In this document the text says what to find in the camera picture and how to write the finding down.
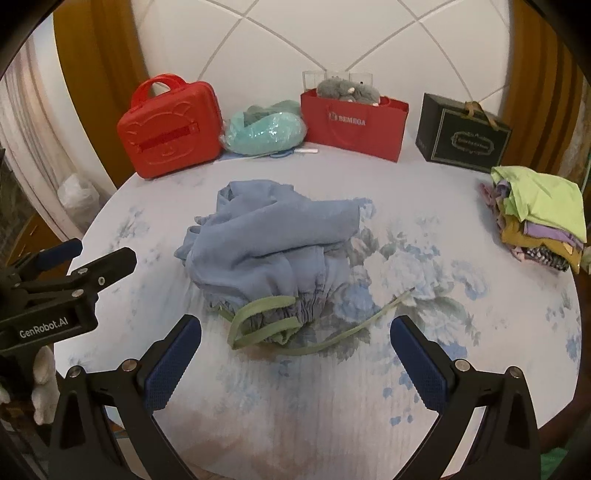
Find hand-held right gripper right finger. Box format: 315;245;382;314
390;315;541;480

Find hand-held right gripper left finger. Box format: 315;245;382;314
48;315;202;480

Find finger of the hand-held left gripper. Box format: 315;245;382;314
7;239;84;278
23;247;138;305

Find blue pants with green drawstring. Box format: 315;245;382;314
174;180;416;356

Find person's left hand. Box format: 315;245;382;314
33;346;57;425

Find brown wooden cabinet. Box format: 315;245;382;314
14;215;70;264

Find clear plastic bag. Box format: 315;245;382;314
58;173;100;222

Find white curtain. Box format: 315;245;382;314
0;41;116;241

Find red hard-shell suitcase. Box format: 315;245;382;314
116;74;221;180

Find black and white checkered garment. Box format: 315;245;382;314
526;244;571;273

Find purple garment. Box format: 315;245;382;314
480;182;585;245

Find light green garment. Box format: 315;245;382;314
491;165;587;243

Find teal item in plastic bag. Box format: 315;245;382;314
223;99;308;156

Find black gift box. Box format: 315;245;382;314
416;92;513;175

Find red paper bag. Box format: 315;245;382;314
300;89;410;163

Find grey plush toy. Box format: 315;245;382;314
315;78;382;106

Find wooden wall panel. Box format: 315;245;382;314
501;14;583;181
53;0;151;112

